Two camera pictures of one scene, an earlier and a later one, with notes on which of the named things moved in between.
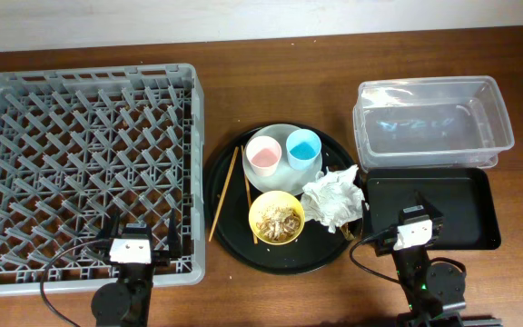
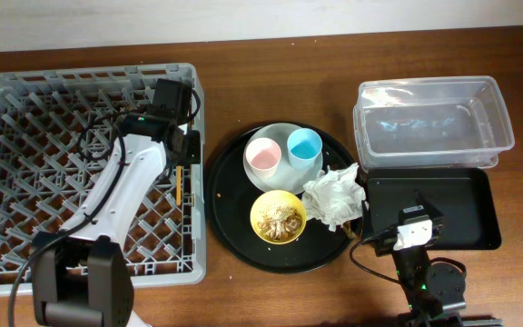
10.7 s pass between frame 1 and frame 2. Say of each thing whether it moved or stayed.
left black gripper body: moved
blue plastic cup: stayed
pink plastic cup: stayed
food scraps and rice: stayed
